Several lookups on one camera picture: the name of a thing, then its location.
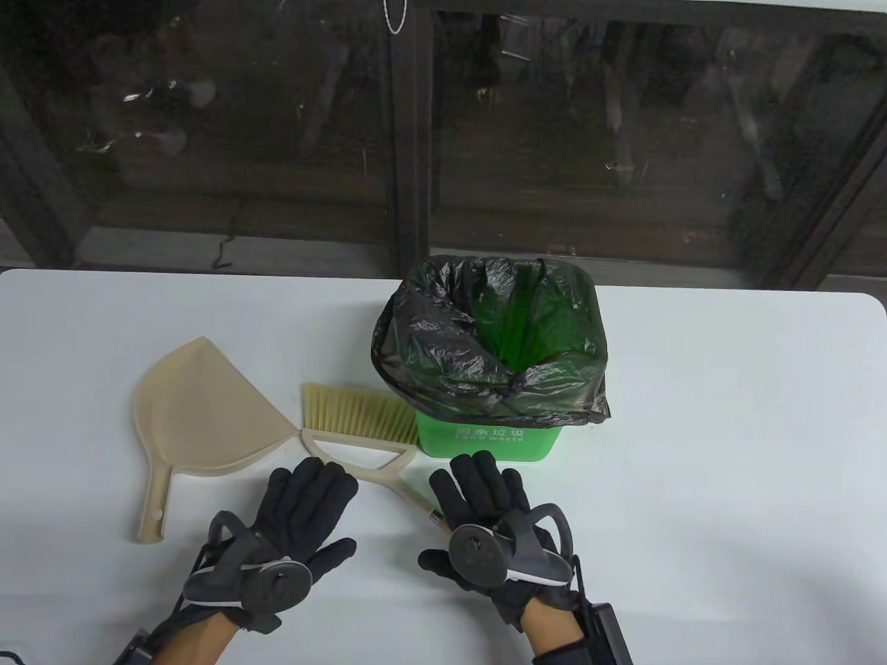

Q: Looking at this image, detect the green food waste bin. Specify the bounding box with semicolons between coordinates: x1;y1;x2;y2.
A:
414;260;607;461

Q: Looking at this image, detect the dark framed glass window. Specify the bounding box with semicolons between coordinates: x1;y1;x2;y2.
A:
0;0;887;290

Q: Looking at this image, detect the black and white hand controller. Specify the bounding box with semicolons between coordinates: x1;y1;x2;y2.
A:
182;511;313;617
449;504;574;589

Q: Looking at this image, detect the beige brush with wooden handle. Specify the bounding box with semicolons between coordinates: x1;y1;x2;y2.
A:
300;383;448;534

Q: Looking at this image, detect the person's left hand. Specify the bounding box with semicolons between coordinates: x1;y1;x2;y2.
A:
173;457;359;632

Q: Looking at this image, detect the black plastic garbage bag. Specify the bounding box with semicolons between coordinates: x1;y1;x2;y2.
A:
371;255;612;427

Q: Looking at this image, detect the person's right forearm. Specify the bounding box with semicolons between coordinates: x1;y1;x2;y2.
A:
523;603;586;655

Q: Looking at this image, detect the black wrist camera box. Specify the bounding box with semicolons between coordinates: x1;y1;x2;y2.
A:
589;603;633;665
114;629;157;665

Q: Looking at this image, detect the person's right hand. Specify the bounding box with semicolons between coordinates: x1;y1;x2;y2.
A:
418;450;579;635

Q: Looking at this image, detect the person's left forearm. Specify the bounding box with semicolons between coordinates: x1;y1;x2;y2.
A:
156;617;240;665

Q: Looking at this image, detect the thin black wire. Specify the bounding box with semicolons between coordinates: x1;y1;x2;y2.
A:
211;201;240;269

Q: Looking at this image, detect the white table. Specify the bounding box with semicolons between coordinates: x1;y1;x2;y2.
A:
0;269;887;665

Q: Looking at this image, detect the beige plastic dustpan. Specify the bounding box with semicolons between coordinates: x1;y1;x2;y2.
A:
133;337;300;544

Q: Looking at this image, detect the black wrist strap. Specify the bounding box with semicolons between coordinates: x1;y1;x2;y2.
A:
532;637;597;665

